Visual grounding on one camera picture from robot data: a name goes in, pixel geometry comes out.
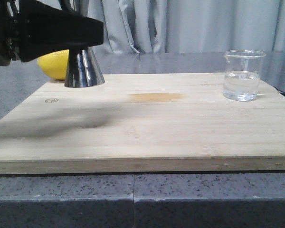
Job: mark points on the clear glass beaker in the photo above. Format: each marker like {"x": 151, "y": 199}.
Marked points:
{"x": 242, "y": 74}

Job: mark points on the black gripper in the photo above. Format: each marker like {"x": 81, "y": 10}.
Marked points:
{"x": 30, "y": 29}

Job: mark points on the wooden cutting board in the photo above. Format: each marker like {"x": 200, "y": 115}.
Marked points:
{"x": 143, "y": 122}

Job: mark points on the steel double jigger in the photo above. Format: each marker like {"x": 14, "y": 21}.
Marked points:
{"x": 83, "y": 69}

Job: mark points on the yellow lemon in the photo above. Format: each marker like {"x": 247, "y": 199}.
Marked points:
{"x": 54, "y": 64}

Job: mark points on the grey curtain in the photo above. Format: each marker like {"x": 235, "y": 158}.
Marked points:
{"x": 189, "y": 26}

